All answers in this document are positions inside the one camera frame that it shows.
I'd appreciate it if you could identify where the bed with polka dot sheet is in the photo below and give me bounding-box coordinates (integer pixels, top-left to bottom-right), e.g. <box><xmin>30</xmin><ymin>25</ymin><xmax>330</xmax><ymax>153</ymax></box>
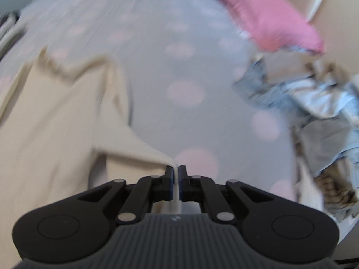
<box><xmin>0</xmin><ymin>0</ymin><xmax>359</xmax><ymax>225</ymax></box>

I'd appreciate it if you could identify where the pink pillow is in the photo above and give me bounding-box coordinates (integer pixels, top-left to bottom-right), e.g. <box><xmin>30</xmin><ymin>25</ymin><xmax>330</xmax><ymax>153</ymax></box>
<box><xmin>200</xmin><ymin>0</ymin><xmax>326</xmax><ymax>55</ymax></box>

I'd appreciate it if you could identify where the striped garment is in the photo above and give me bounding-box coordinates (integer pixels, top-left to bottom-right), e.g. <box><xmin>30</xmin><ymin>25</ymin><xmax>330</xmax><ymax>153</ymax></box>
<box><xmin>315</xmin><ymin>160</ymin><xmax>359</xmax><ymax>219</ymax></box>

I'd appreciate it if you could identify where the cream sweater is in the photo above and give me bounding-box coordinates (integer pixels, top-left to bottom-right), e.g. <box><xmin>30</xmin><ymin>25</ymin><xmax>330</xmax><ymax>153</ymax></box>
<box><xmin>0</xmin><ymin>46</ymin><xmax>181</xmax><ymax>261</ymax></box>

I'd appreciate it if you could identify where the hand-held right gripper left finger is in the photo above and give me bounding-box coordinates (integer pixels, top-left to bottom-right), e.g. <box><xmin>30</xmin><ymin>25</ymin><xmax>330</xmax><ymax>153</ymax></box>
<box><xmin>75</xmin><ymin>165</ymin><xmax>174</xmax><ymax>225</ymax></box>

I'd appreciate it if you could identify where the crumpled clothes pile at right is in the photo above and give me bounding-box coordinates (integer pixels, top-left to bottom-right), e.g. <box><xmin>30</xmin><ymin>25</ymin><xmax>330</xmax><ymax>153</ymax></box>
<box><xmin>233</xmin><ymin>59</ymin><xmax>359</xmax><ymax>222</ymax></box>

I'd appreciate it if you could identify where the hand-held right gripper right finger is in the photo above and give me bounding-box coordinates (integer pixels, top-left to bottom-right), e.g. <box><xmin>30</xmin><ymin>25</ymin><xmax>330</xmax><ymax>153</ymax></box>
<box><xmin>179</xmin><ymin>165</ymin><xmax>277</xmax><ymax>225</ymax></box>

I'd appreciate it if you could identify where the beige padded headboard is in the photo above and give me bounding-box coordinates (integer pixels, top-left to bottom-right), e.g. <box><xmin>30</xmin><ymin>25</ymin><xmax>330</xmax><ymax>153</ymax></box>
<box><xmin>265</xmin><ymin>0</ymin><xmax>359</xmax><ymax>83</ymax></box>

